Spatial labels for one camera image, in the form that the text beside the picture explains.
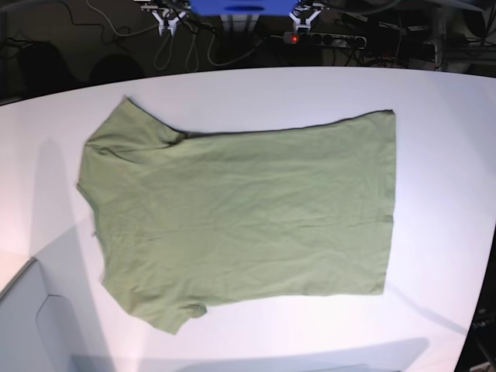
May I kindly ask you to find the white cable on floor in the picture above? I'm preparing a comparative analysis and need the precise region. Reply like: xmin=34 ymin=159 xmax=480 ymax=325
xmin=85 ymin=0 xmax=268 ymax=71

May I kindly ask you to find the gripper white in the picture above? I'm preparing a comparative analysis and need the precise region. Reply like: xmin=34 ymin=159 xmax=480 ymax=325
xmin=151 ymin=9 xmax=186 ymax=36
xmin=289 ymin=8 xmax=322 ymax=34

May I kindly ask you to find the green T-shirt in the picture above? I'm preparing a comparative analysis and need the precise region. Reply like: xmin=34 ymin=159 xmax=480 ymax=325
xmin=77 ymin=99 xmax=397 ymax=334

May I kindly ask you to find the black power strip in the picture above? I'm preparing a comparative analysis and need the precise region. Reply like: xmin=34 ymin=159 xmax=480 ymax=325
xmin=282 ymin=32 xmax=367 ymax=50

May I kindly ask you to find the blue box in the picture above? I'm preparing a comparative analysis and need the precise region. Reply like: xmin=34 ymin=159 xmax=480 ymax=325
xmin=190 ymin=0 xmax=298 ymax=16

